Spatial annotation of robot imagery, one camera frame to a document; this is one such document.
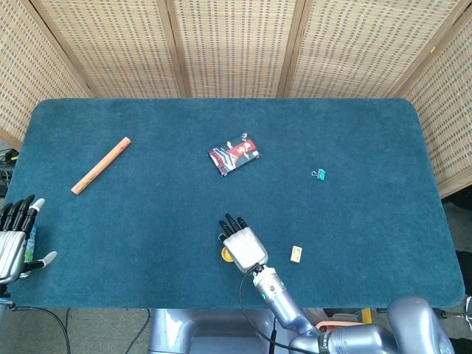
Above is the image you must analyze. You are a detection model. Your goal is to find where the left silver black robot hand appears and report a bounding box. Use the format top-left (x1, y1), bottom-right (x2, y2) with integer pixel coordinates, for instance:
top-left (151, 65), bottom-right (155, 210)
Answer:
top-left (0, 194), bottom-right (58, 285)

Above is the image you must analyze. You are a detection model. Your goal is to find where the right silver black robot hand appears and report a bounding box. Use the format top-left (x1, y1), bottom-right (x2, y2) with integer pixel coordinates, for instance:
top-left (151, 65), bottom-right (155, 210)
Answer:
top-left (218, 212), bottom-right (269, 273)

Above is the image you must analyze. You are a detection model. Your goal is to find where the bottle with green blue label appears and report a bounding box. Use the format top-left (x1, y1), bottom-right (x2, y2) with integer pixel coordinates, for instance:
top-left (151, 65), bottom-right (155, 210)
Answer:
top-left (22, 223), bottom-right (38, 278)

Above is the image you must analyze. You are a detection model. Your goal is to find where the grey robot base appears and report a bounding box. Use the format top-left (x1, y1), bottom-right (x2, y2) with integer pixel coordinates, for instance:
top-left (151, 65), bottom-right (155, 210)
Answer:
top-left (147, 308), bottom-right (307, 354)

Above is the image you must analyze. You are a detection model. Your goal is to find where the red black snack packet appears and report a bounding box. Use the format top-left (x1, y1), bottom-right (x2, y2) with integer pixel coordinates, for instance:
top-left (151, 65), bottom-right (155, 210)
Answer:
top-left (207, 132), bottom-right (263, 178)

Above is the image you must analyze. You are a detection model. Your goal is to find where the blue carpet table mat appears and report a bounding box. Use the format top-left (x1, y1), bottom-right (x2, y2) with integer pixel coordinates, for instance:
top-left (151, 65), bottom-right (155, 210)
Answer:
top-left (1, 97), bottom-right (465, 310)

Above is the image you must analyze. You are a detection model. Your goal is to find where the pink plastic basket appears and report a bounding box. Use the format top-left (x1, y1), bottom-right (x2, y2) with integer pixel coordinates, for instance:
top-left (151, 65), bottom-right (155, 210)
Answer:
top-left (316, 319), bottom-right (369, 333)

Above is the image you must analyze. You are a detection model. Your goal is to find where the wooden stick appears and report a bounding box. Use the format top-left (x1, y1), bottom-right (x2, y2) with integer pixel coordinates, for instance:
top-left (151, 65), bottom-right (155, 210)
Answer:
top-left (70, 136), bottom-right (132, 196)

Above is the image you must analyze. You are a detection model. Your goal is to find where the woven rattan screen panel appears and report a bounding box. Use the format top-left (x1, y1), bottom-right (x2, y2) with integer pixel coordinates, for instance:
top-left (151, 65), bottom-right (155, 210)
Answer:
top-left (165, 0), bottom-right (307, 100)
top-left (31, 0), bottom-right (191, 100)
top-left (283, 0), bottom-right (468, 100)
top-left (389, 10), bottom-right (472, 200)
top-left (0, 0), bottom-right (91, 150)

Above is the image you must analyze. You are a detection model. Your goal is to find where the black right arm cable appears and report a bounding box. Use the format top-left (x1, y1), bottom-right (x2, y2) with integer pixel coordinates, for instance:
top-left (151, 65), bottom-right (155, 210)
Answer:
top-left (238, 265), bottom-right (322, 354)

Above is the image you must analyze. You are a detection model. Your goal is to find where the black floor cable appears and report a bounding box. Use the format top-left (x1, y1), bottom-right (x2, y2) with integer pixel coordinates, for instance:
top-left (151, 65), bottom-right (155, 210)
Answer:
top-left (14, 305), bottom-right (74, 354)

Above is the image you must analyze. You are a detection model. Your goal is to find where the black cable bundle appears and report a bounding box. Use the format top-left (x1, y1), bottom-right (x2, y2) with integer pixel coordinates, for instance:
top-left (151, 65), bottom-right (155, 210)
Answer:
top-left (0, 147), bottom-right (19, 196)

